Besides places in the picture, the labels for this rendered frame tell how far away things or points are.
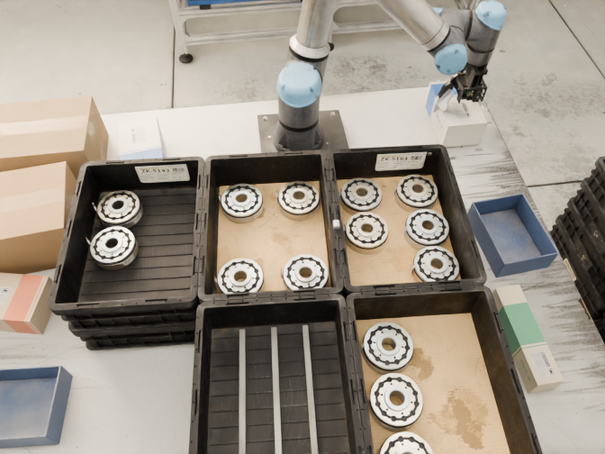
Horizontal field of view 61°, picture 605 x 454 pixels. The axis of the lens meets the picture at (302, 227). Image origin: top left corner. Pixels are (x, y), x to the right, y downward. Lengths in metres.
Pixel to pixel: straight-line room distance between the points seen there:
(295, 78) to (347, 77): 1.58
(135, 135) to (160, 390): 0.74
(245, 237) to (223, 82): 1.82
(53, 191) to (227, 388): 0.68
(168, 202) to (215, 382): 0.49
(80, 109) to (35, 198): 0.32
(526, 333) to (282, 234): 0.61
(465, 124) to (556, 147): 1.32
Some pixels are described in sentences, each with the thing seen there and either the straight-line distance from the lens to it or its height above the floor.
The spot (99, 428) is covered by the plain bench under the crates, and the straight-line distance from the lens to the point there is 1.27.
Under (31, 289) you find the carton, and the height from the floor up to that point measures 0.78.
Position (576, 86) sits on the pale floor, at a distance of 3.28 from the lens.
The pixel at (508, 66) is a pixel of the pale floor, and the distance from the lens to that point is 3.27.
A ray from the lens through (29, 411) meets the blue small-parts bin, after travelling 1.34.
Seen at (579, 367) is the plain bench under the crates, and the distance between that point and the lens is 1.38.
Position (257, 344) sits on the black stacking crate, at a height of 0.83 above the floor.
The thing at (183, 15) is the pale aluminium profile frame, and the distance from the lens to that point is 3.00.
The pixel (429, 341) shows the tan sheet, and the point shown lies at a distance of 1.14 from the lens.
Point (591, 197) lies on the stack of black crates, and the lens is 2.01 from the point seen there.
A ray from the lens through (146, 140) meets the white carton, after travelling 1.57.
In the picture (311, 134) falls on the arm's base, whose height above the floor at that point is 0.82.
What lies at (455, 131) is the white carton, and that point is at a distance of 1.61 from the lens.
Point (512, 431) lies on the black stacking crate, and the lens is 1.09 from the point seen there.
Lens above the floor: 1.85
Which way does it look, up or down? 55 degrees down
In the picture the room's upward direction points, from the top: straight up
